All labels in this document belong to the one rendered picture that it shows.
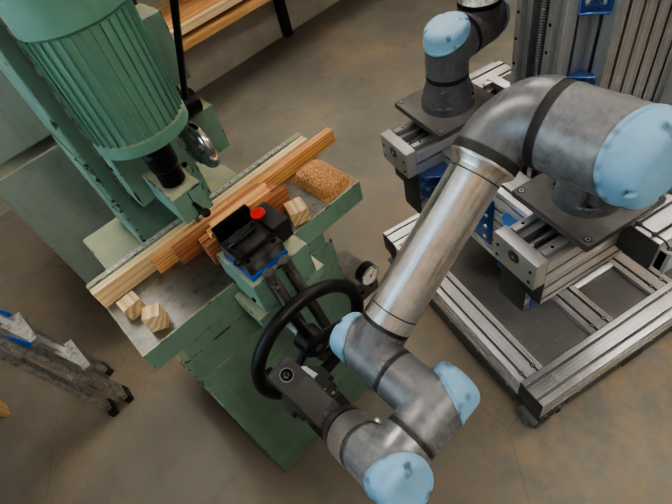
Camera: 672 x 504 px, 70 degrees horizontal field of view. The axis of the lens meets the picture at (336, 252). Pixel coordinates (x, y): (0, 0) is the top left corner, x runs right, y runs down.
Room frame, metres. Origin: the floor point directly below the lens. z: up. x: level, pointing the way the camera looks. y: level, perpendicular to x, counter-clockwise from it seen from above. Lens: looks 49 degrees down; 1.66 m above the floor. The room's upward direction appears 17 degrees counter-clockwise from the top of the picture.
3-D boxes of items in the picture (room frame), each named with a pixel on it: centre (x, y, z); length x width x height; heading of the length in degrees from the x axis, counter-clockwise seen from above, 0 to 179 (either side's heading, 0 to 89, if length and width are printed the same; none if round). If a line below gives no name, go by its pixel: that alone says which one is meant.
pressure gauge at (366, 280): (0.77, -0.06, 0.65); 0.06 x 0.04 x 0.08; 120
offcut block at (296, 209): (0.79, 0.06, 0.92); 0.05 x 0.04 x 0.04; 12
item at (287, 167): (0.89, 0.15, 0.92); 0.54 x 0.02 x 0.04; 120
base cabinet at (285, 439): (0.93, 0.33, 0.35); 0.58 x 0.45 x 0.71; 30
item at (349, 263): (0.83, -0.03, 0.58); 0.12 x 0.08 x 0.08; 30
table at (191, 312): (0.75, 0.19, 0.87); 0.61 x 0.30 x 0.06; 120
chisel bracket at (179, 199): (0.84, 0.28, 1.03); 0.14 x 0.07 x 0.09; 30
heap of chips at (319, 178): (0.89, -0.02, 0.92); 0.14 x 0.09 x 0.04; 30
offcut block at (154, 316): (0.62, 0.38, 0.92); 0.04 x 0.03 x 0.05; 92
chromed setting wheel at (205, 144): (1.00, 0.23, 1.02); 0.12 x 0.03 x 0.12; 30
